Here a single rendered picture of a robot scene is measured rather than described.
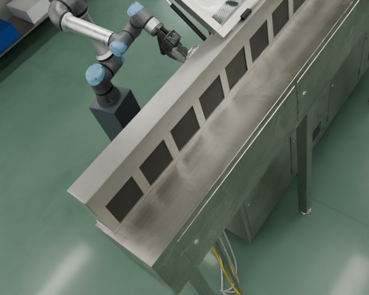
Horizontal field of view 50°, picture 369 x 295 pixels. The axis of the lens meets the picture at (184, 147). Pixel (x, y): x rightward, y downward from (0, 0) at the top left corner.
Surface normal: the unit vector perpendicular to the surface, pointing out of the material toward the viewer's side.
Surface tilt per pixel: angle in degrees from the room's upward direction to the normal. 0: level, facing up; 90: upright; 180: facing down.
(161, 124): 90
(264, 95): 0
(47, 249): 0
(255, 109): 0
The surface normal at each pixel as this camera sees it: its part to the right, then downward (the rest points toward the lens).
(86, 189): -0.24, -0.57
